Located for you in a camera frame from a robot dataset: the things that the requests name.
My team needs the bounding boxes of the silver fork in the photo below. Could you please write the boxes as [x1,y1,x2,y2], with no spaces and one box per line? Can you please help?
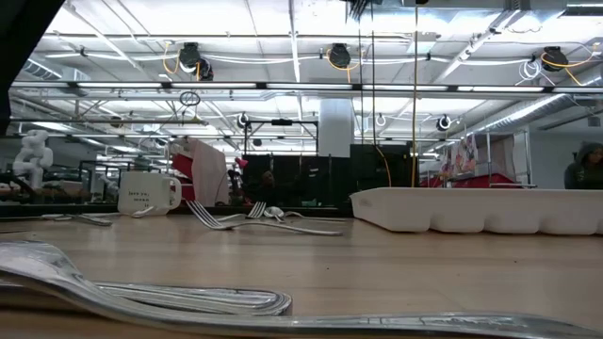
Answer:
[216,201,268,223]
[186,200,344,236]
[346,0,374,24]
[0,241,603,339]

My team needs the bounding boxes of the person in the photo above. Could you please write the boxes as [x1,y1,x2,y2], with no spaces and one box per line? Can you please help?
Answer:
[563,140,603,190]
[256,169,280,204]

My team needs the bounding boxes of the white square column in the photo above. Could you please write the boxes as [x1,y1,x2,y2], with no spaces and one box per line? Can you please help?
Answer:
[318,98,354,159]

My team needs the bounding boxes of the black partition panels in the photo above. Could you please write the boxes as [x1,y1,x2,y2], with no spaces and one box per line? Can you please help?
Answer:
[240,143,418,208]

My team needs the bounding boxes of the pale pink cloth cover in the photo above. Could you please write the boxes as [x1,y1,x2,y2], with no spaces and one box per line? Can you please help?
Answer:
[183,137,229,207]

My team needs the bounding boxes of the white cutlery tray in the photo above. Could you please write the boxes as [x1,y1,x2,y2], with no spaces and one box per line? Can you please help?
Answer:
[350,186,603,236]

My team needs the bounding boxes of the white mug with text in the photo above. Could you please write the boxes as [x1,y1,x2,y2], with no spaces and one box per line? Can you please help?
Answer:
[117,171,183,217]

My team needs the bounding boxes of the colourful hanging poster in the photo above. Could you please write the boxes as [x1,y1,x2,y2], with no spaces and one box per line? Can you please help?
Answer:
[445,134,480,178]

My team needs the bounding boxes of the red bin cart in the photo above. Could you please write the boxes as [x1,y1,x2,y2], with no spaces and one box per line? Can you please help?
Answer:
[418,171,536,189]

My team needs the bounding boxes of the black metal gantry frame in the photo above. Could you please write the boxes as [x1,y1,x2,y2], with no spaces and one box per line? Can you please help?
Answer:
[242,119,320,156]

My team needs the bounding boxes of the black hanging cable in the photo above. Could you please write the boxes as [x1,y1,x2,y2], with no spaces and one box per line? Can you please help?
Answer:
[370,0,377,145]
[357,18,364,147]

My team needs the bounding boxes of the black ceiling cable reel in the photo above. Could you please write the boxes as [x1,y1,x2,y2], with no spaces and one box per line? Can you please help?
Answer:
[540,45,570,73]
[327,42,352,71]
[177,41,214,82]

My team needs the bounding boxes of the yellow hanging cable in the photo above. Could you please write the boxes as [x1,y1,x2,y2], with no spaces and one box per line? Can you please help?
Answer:
[411,0,420,189]

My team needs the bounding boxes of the hanging wire ring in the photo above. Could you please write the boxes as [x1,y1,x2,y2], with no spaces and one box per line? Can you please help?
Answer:
[178,90,202,108]

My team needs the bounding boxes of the silver ventilation duct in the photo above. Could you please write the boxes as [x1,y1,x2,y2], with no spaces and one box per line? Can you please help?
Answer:
[464,70,603,138]

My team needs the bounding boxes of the black aluminium table frame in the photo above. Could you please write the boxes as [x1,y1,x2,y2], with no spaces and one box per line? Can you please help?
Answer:
[0,202,354,218]

